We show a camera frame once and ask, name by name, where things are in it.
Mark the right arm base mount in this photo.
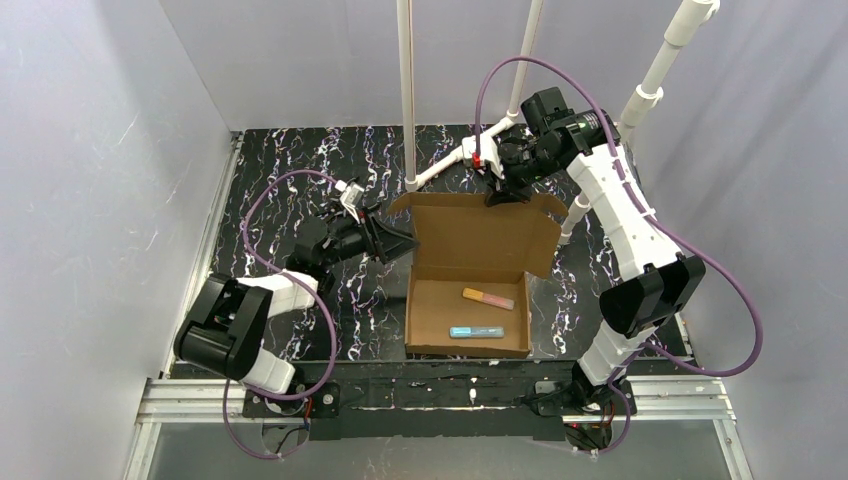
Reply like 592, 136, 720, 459
518, 367, 637, 454

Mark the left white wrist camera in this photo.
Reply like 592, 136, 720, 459
334, 180, 364, 219

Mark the purple cable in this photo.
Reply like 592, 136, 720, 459
221, 169, 349, 462
474, 55, 765, 458

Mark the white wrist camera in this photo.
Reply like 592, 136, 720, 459
334, 180, 364, 219
461, 135, 504, 179

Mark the white PVC pipe frame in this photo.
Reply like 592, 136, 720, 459
396, 0, 722, 246

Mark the blue pen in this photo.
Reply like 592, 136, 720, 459
449, 326, 505, 339

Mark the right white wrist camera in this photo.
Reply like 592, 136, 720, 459
461, 135, 504, 179

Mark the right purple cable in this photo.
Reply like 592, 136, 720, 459
474, 55, 765, 458

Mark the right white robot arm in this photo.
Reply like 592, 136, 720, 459
486, 87, 706, 403

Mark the aluminium table frame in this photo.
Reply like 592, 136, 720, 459
138, 126, 739, 460

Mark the brown cardboard box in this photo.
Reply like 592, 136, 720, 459
388, 192, 567, 359

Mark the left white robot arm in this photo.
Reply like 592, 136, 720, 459
173, 210, 419, 401

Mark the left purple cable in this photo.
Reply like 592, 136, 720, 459
221, 169, 349, 462

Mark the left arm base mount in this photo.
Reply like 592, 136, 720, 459
239, 382, 341, 442

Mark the orange small object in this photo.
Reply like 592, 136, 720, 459
462, 288, 515, 311

